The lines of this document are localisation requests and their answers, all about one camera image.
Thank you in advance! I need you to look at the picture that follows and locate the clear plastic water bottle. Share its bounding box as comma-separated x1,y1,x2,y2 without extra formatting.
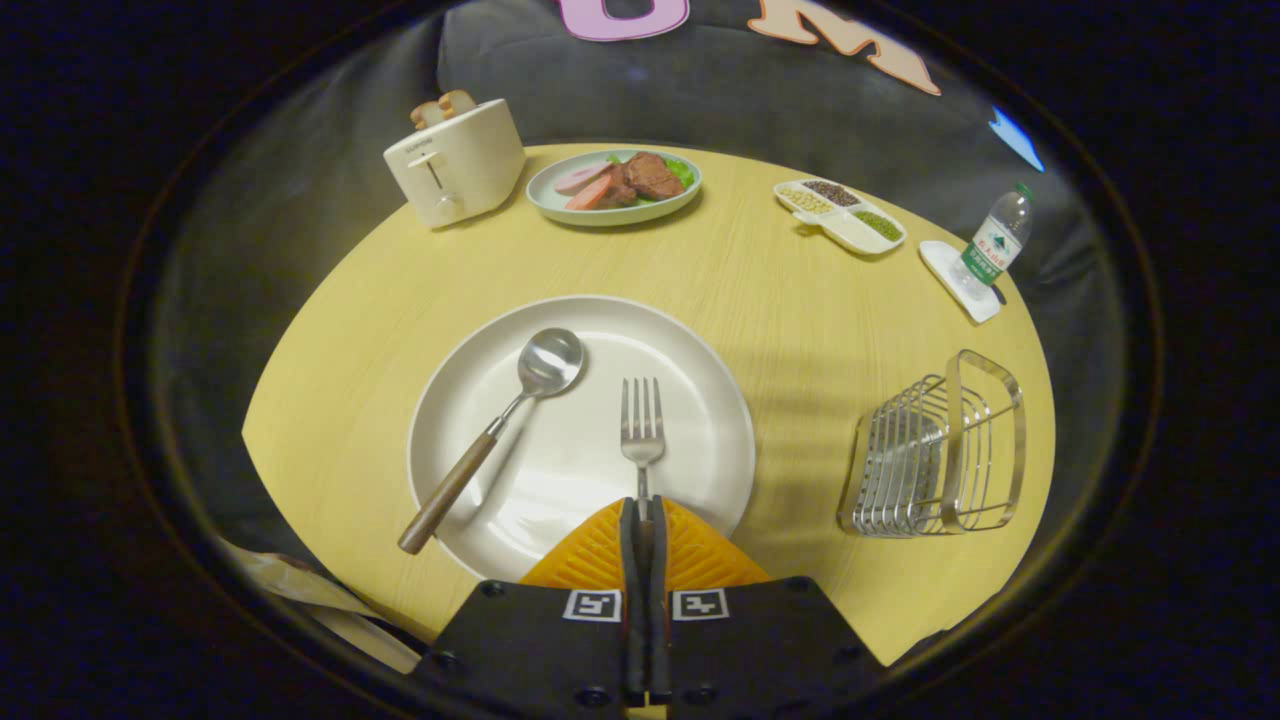
950,182,1035,301

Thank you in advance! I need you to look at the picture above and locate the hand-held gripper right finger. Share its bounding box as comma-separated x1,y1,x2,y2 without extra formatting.
645,495,886,716

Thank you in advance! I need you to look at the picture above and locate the white square coaster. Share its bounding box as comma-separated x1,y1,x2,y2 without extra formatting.
918,240,1003,325

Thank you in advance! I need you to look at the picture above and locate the pink ham slice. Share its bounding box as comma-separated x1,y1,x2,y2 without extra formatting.
554,162,613,196

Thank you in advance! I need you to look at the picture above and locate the wooden-handled metal spoon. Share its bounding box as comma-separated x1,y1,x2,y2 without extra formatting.
398,328,587,556

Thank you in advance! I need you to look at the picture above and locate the metal wire cutlery basket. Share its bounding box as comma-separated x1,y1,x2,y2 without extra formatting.
837,349,1028,539

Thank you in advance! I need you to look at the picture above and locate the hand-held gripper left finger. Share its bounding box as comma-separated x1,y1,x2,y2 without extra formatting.
405,497,646,713

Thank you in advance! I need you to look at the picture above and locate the beige paper sheet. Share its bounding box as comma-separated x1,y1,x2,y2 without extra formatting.
215,540,426,676

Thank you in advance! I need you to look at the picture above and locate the pale green food plate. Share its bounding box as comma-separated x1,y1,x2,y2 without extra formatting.
526,149,703,228

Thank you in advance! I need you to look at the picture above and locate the white divided grain dish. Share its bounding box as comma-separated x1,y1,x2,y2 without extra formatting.
773,178,908,256

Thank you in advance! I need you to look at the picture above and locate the large white plate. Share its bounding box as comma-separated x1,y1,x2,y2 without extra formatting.
407,295,757,583

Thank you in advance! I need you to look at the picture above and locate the wooden-handled metal fork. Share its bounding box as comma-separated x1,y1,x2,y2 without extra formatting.
620,377,667,521

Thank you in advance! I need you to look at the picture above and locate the white toaster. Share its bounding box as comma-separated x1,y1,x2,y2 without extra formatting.
383,98,527,231

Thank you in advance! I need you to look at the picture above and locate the green lettuce leaf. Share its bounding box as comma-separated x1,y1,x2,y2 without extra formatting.
605,152,696,201

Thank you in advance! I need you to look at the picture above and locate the brown cooked meat piece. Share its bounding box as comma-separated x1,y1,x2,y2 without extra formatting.
605,152,687,208

